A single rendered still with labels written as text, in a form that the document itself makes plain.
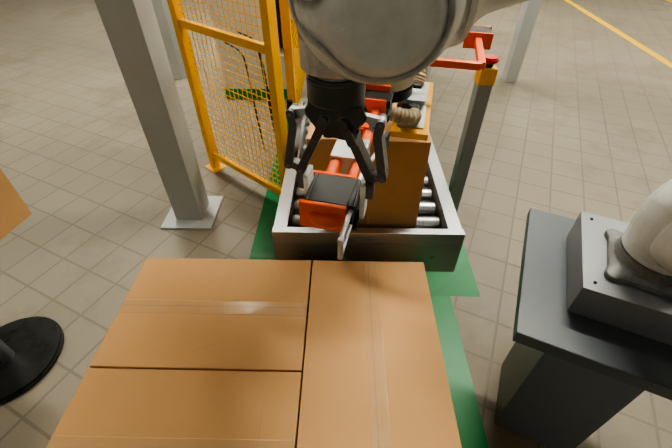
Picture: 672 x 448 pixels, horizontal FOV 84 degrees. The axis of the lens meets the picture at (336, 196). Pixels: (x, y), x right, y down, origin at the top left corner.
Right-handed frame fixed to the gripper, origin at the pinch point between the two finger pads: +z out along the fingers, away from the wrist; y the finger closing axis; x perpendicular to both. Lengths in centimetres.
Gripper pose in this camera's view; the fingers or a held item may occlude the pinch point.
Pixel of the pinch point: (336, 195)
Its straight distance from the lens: 59.4
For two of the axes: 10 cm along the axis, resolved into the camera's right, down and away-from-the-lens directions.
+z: 0.0, 7.7, 6.4
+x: -2.5, 6.2, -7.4
